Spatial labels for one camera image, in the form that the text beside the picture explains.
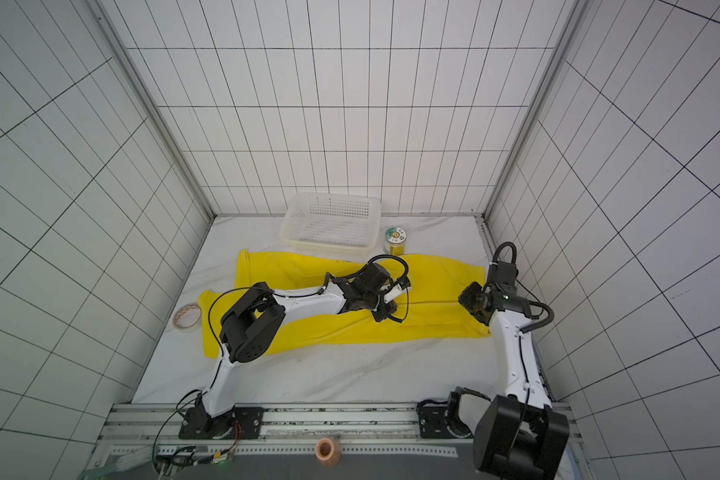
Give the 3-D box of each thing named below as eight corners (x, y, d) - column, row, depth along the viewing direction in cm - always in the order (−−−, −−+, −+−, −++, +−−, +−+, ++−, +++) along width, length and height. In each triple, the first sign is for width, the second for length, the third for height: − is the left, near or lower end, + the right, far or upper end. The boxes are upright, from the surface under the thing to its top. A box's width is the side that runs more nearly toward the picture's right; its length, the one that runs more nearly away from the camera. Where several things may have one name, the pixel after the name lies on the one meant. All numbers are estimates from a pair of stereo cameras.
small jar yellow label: (385, 259, 110) (386, 242, 102) (384, 243, 115) (385, 226, 107) (404, 259, 110) (407, 242, 102) (402, 243, 115) (405, 226, 107)
